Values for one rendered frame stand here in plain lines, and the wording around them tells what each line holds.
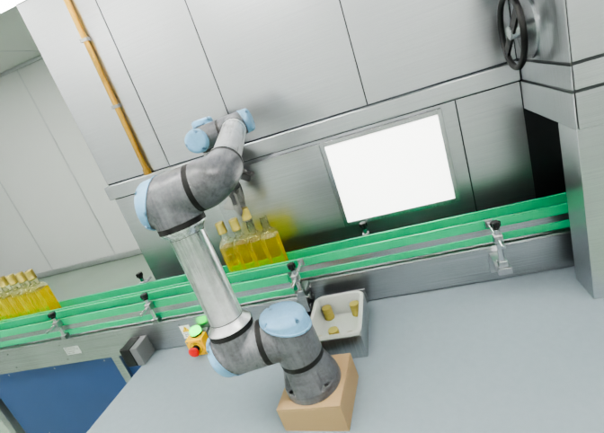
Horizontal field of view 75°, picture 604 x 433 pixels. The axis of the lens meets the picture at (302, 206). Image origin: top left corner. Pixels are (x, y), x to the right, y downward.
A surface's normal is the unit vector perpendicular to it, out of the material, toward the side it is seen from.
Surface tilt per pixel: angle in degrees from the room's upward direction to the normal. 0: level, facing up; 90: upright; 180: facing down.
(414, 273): 90
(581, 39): 90
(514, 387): 0
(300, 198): 90
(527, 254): 90
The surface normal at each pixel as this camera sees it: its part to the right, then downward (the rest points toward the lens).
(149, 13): -0.18, 0.37
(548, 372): -0.31, -0.90
